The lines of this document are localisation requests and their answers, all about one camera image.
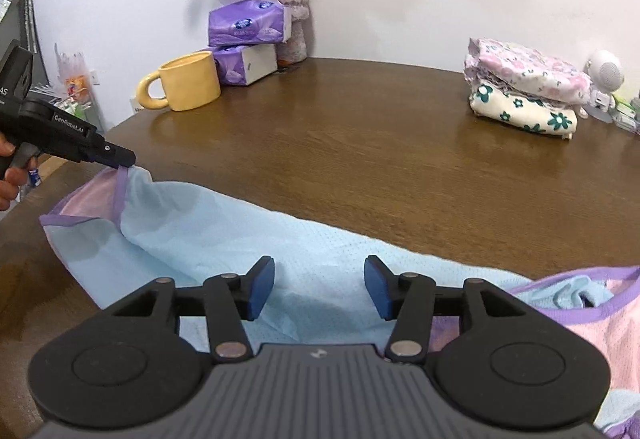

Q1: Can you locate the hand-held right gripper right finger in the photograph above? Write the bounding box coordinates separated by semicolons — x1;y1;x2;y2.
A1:
364;255;529;364

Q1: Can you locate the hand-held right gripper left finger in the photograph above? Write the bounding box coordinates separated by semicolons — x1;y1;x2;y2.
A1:
111;256;277;364

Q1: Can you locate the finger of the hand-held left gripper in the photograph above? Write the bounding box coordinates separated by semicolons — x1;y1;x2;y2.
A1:
80;137;137;169

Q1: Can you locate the pink floral folded cloth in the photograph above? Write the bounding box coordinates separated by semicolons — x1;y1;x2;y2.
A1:
462;38;594;106

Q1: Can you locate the green white box stack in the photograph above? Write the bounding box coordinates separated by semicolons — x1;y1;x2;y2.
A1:
612;92;640;135

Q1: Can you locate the white robot speaker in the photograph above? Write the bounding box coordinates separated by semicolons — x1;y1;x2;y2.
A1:
582;50;626;123

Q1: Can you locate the purple tissue pack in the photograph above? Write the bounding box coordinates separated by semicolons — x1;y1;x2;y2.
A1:
207;0;292;47
202;43;278;86

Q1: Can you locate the person's left hand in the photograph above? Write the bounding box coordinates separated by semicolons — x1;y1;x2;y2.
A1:
0;132;27;213

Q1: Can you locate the pink blue mesh shirt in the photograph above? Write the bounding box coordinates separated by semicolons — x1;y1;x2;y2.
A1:
40;164;640;439

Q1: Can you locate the green floral folded cloth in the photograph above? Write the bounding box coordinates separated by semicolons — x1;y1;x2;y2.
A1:
469;82;579;140

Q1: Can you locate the clear display rack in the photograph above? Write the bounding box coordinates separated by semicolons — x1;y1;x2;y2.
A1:
52;44;106;136

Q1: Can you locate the yellow mug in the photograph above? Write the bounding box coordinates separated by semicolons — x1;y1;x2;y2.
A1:
136;52;222;112

